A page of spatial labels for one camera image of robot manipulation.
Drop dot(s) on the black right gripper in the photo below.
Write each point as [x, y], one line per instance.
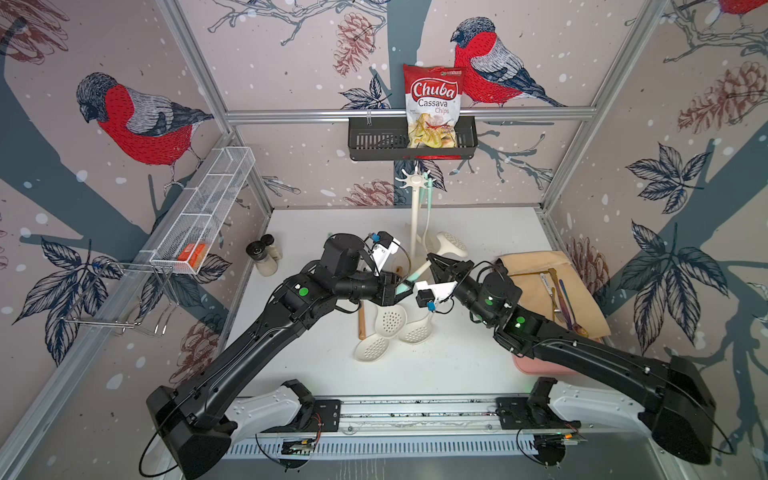
[446, 274]

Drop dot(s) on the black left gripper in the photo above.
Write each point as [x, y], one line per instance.
[387, 295]

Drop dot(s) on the cream utensil rack stand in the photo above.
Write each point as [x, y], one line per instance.
[416, 182]

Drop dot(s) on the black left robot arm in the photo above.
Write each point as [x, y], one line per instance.
[191, 418]

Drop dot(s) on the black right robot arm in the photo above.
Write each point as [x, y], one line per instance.
[677, 406]

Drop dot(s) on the purple cutlery piece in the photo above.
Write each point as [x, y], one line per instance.
[565, 307]

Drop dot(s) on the black lid pepper shaker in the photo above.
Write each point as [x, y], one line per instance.
[265, 264]

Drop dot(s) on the pink tray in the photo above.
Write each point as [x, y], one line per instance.
[538, 367]

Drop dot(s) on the cream salt shaker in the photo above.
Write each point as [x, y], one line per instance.
[271, 247]

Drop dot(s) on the gold spoon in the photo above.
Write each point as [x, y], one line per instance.
[553, 274]

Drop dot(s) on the Chuba cassava chips bag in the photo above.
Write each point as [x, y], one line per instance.
[433, 97]

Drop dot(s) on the red orange packet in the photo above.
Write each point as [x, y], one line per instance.
[193, 254]

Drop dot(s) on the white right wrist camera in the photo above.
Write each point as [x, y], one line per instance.
[430, 295]

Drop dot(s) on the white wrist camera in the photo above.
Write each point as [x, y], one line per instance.
[384, 245]
[430, 295]

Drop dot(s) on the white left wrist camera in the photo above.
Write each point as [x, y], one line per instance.
[384, 245]

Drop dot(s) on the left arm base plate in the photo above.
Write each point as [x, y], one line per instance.
[319, 415]

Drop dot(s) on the black wall basket shelf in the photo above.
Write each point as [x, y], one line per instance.
[390, 139]

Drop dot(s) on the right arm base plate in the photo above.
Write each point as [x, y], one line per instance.
[524, 413]

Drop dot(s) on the wire hook rack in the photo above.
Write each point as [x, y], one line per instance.
[125, 297]

